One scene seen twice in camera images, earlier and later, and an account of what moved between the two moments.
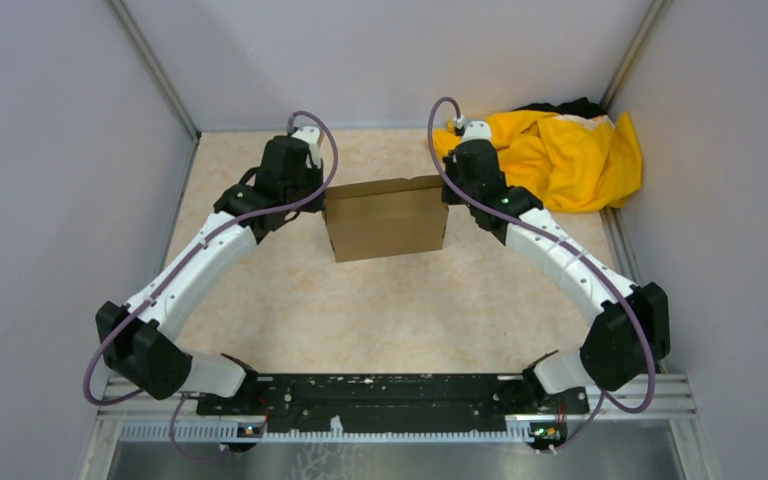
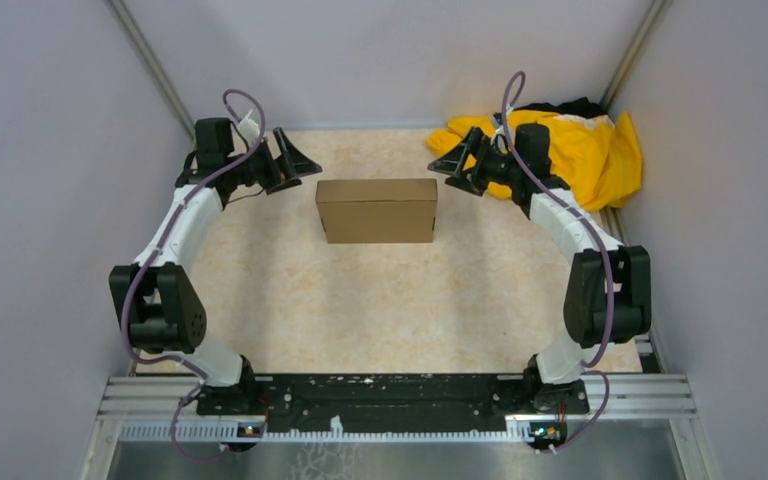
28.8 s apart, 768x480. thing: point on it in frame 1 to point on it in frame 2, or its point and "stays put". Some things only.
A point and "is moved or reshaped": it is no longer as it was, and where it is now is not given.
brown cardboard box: x=384 y=218 is moved or reshaped
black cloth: x=581 y=107 stays put
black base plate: x=378 y=403 stays put
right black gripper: x=449 y=164 to x=454 y=163
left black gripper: x=317 y=171 to x=293 y=164
